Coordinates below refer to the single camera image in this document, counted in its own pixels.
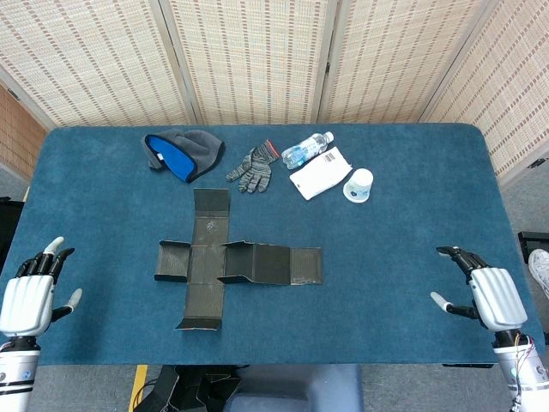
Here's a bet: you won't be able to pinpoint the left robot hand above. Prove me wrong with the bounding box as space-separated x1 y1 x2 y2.
0 235 83 338

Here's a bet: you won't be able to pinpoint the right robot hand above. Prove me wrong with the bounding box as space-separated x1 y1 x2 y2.
430 245 528 332

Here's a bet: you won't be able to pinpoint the black paper box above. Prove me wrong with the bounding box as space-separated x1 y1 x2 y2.
153 187 324 332

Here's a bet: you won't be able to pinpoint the white sneaker shoe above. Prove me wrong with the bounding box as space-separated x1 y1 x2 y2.
528 248 549 301

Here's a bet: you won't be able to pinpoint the black furniture piece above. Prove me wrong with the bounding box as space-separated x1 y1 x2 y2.
0 197 25 276

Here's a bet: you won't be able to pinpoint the yellow floor tape strip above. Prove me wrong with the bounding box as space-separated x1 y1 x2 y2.
127 364 149 412

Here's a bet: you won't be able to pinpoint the brown woven screen panel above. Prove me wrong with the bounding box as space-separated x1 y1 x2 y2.
0 83 48 184

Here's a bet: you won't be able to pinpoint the white floral paper cup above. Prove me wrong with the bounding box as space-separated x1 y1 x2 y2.
341 167 374 203

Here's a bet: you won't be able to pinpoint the beige woven screen panel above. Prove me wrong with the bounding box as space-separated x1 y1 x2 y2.
158 0 340 125
317 0 501 125
0 0 192 129
419 0 549 190

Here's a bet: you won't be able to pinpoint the white tissue packet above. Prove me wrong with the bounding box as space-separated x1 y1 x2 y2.
288 146 354 202

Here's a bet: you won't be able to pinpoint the blue grey padded seat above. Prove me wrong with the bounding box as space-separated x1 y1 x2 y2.
222 364 365 412

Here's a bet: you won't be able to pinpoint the grey blue beanie hat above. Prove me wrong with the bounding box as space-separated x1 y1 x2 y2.
143 128 226 185

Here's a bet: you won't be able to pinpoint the clear plastic water bottle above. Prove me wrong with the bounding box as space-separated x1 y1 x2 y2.
281 130 335 170

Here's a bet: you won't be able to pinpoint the grey knit work glove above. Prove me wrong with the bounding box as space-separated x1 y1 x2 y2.
226 138 281 194

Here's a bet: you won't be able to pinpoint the coloured right wrist wires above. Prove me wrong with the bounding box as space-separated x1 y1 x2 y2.
509 332 537 412

